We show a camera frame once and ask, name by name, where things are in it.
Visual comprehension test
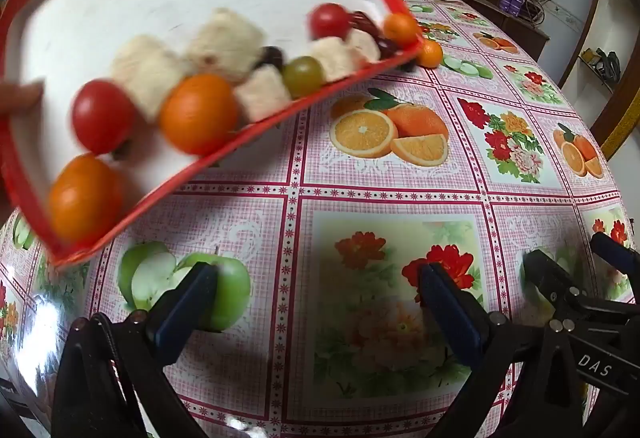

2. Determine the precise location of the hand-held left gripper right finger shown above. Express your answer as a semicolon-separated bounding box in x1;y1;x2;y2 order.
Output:
417;262;586;438

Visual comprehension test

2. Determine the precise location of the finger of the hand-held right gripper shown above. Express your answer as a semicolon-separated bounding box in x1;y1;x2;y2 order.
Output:
520;249;588;313
590;232;640;271

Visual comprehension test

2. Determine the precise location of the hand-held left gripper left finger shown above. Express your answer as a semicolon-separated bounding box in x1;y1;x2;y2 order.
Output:
52;262;219;438

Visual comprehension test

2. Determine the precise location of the beige sugarcane chunk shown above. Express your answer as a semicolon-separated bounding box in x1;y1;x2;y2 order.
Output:
345;28;382;63
309;36;358;82
234;66;292;123
186;8;266;81
111;35;193;123

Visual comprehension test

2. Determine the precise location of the green grape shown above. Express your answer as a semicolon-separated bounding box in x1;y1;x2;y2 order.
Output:
282;56;325;99

